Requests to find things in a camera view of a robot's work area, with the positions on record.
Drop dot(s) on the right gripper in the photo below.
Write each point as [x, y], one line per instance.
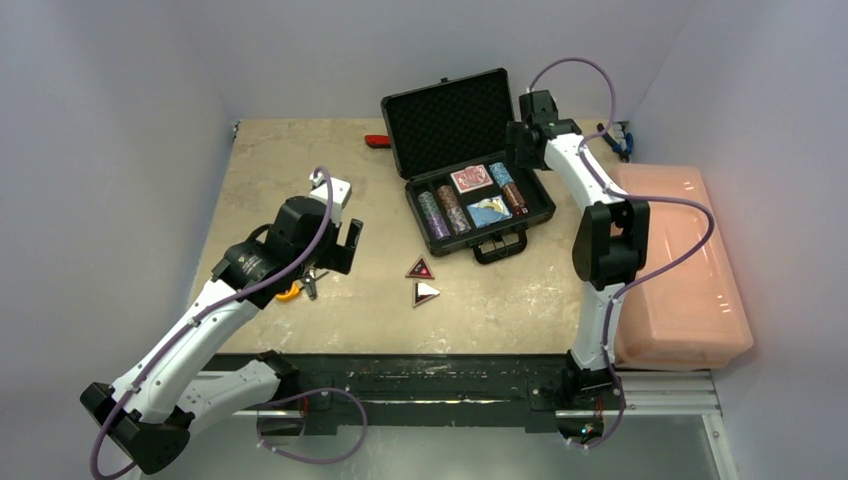
[520, 147]

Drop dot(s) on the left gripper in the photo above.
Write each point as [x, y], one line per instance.
[338, 254]

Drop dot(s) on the black poker set case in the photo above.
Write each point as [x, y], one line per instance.
[438, 129]

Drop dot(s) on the brown chip roll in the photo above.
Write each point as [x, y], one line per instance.
[447, 197]

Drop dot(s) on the grey chip stack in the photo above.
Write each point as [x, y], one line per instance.
[428, 203]

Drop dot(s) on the purple chip stack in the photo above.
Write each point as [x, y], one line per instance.
[438, 226]

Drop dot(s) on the mixed colour chip stack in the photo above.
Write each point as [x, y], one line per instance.
[458, 220]

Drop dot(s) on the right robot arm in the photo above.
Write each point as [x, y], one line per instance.
[610, 246]

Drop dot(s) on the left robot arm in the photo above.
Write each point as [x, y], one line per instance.
[153, 410]

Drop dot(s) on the light blue chip stack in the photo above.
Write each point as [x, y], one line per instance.
[501, 174]

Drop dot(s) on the black multitool pliers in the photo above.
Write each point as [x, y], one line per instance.
[309, 280]

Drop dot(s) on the red playing card deck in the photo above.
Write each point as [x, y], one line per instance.
[471, 178]

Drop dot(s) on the brown red chip stack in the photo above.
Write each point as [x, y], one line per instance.
[515, 200]

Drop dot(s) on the yellow tape measure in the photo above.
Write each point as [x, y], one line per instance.
[288, 295]

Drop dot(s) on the red triangular dealer button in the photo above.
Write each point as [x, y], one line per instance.
[420, 270]

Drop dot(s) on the blue playing card deck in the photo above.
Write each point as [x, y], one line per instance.
[489, 211]

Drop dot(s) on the white triangular dealer button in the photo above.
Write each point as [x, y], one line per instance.
[422, 293]

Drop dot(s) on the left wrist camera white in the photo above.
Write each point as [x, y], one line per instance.
[333, 192]

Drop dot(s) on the blue handled pliers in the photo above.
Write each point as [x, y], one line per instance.
[620, 140]

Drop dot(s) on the red handled tool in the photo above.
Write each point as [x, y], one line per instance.
[377, 141]

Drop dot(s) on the aluminium frame rail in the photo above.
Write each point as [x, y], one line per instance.
[672, 429]

